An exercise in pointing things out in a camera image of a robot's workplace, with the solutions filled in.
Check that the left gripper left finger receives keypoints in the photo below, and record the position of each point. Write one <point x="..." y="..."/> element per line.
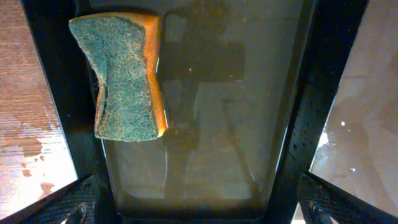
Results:
<point x="62" y="205"/>

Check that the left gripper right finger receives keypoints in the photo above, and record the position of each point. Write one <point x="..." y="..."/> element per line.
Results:
<point x="323" y="202"/>

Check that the green yellow sponge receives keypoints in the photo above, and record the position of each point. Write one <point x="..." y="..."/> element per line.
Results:
<point x="123" y="50"/>

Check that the black plastic tray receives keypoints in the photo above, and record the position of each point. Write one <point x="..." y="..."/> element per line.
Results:
<point x="247" y="87"/>

